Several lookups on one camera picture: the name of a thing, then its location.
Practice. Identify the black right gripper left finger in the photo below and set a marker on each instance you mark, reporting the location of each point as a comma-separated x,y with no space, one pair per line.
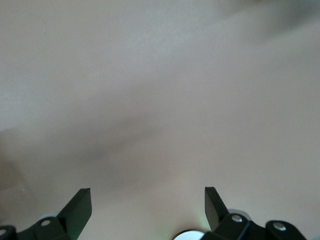
75,212

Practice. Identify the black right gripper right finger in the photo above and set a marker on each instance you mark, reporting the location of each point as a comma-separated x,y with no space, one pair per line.
216,212

